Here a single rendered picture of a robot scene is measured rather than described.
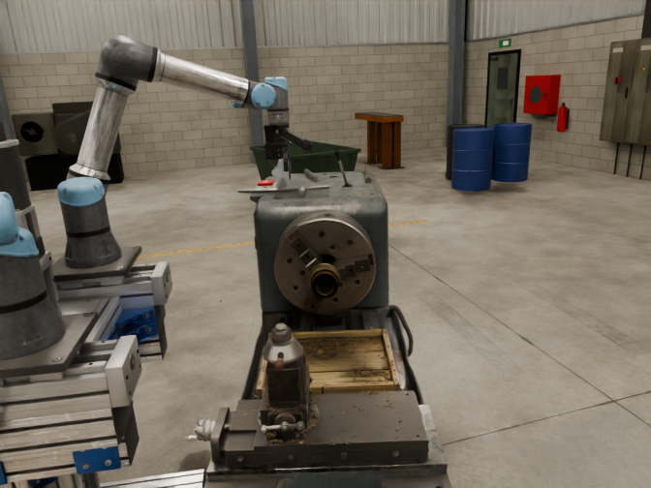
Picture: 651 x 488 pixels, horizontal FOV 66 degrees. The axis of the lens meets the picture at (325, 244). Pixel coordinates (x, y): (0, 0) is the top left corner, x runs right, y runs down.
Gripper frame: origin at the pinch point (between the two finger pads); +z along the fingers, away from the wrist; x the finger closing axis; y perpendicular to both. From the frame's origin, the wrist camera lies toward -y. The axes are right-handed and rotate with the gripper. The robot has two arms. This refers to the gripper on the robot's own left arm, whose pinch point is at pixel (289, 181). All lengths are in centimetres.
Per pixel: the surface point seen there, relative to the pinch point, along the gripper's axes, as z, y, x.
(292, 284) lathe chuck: 26.4, -1.6, 31.9
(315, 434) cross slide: 33, -10, 95
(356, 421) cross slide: 33, -18, 91
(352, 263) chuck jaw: 18.4, -20.2, 37.4
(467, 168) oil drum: 95, -218, -566
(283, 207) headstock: 6.0, 1.2, 14.5
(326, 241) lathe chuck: 12.9, -13.0, 31.9
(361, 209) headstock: 7.5, -24.7, 15.6
